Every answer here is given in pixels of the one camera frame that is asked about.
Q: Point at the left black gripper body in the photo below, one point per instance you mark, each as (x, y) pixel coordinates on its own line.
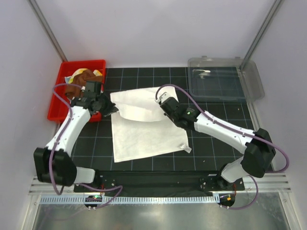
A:
(101, 99)

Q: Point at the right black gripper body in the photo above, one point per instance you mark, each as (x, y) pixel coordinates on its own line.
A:
(174, 120)

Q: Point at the white towel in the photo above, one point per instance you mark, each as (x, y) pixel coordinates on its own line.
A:
(140, 129)

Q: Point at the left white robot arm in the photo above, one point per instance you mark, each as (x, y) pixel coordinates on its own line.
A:
(53, 163)

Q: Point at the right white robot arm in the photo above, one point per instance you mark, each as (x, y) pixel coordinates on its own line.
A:
(257, 154)

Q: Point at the brown towel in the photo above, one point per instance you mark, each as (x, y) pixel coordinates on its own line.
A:
(73, 91)

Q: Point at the colourful patterned towel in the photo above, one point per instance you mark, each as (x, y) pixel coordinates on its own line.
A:
(96, 72)

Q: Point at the clear plastic container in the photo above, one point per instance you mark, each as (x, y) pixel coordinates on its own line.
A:
(224, 80)

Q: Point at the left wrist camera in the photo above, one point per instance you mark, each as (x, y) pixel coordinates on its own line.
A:
(93, 86)

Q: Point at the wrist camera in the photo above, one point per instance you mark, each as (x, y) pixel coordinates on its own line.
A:
(93, 86)
(163, 97)

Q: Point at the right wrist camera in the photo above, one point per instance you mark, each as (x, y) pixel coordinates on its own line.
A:
(163, 97)

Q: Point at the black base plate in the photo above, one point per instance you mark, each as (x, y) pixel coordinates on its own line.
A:
(167, 183)

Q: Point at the slotted cable duct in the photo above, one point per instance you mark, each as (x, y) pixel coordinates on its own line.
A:
(87, 199)

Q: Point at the aluminium rail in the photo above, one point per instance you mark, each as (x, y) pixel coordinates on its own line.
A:
(271, 182)

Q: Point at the left aluminium frame post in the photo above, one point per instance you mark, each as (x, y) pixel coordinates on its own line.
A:
(47, 29)

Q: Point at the aluminium frame post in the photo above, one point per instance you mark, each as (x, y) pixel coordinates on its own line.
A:
(47, 29)
(262, 31)

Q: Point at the right aluminium frame post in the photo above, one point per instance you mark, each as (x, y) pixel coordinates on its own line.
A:
(262, 31)

